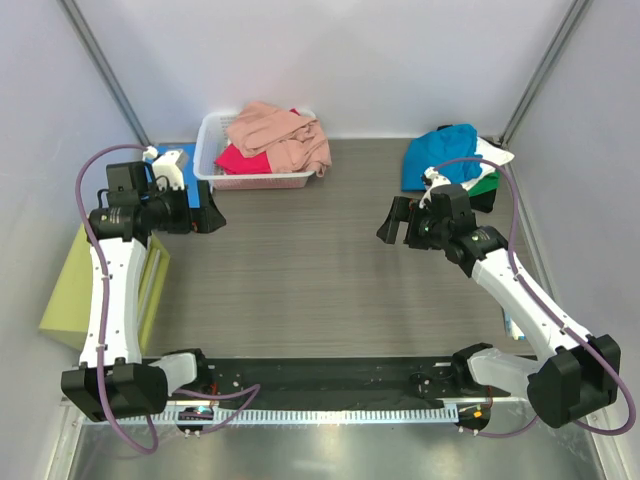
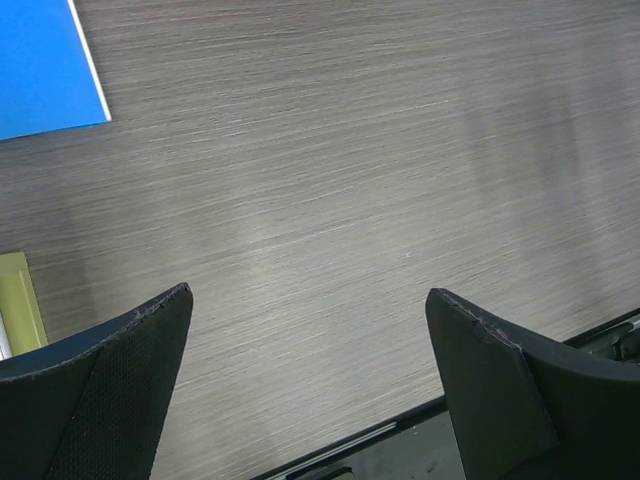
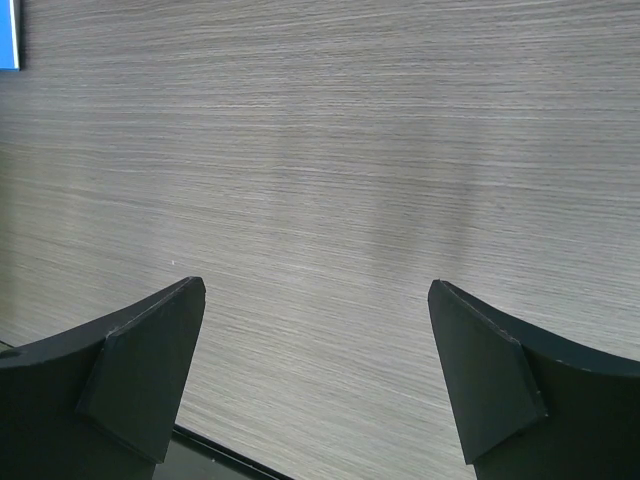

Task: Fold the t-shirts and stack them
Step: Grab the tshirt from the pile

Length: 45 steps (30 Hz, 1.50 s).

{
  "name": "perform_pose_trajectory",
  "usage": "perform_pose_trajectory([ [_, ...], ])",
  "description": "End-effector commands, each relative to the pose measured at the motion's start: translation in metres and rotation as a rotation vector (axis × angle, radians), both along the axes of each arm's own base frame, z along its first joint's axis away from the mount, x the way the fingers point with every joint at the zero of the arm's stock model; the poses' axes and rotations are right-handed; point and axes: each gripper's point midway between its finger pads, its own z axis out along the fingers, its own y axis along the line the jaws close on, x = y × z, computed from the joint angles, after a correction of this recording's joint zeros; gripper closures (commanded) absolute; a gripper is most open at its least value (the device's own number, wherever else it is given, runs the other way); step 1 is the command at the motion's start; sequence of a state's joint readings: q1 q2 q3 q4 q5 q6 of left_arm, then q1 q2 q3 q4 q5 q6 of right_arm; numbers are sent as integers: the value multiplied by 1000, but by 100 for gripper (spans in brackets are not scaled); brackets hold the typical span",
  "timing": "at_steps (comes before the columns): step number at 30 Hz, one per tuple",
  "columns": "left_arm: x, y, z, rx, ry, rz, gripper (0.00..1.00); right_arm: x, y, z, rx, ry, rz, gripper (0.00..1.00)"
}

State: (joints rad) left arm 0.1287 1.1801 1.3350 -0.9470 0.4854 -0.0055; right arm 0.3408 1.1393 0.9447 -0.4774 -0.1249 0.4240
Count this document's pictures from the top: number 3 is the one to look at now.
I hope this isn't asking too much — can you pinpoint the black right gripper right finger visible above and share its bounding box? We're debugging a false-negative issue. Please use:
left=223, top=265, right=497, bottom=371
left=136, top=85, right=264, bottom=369
left=428, top=280, right=639, bottom=479

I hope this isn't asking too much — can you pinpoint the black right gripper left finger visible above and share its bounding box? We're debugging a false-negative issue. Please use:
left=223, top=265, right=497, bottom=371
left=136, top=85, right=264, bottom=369
left=1, top=277, right=206, bottom=479

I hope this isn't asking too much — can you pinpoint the blue folder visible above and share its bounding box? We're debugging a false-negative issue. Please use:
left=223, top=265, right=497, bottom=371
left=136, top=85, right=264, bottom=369
left=0, top=0, right=22, bottom=71

